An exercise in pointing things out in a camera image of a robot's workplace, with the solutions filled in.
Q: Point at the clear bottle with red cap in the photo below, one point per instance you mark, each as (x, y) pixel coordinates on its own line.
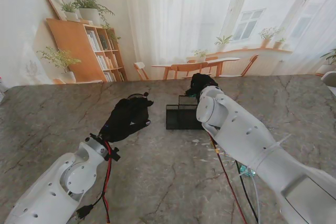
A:
(2, 87)

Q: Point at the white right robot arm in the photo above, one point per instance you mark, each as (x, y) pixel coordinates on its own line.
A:
(249, 140)

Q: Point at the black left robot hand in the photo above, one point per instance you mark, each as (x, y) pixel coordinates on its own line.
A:
(126, 120)

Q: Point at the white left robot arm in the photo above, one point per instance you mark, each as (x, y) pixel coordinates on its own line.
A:
(52, 187)

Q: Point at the white rounded chair back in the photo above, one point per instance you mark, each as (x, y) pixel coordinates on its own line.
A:
(330, 78)

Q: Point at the black mesh desk organizer tray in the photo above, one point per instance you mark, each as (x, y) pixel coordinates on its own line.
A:
(181, 121)

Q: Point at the printed room scene backdrop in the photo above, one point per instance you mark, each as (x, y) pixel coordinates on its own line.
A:
(157, 11)

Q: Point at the pink marker with black cap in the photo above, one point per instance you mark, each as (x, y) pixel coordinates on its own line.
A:
(145, 94)

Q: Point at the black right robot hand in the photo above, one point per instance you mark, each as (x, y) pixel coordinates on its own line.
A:
(203, 82)

